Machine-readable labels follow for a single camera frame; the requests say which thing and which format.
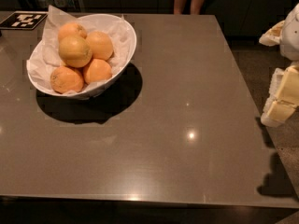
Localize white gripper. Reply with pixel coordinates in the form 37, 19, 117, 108
259, 4, 299, 127

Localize orange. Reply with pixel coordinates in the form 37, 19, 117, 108
83, 59, 112, 84
86, 31, 114, 61
50, 66, 84, 93
58, 35, 93, 68
58, 22, 87, 42

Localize white bowl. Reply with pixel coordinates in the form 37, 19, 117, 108
27, 13, 137, 101

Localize person's legs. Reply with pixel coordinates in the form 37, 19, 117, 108
173, 0, 205, 15

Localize white paper liner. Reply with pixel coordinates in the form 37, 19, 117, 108
26, 5, 135, 98

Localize black white fiducial marker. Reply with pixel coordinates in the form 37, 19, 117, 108
0, 11, 47, 30

